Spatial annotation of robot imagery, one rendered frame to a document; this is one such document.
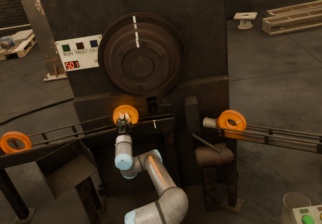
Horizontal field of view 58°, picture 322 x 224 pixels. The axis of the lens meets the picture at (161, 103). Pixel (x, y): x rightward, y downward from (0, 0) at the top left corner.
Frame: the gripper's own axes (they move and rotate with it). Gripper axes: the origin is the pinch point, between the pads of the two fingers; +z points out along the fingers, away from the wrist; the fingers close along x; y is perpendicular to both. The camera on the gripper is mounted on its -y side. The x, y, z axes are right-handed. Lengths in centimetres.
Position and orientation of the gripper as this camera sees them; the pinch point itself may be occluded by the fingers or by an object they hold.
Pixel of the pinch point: (124, 114)
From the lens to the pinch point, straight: 178.8
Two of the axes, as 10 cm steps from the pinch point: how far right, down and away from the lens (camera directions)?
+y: -1.4, -6.7, -7.3
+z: -0.8, -7.3, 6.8
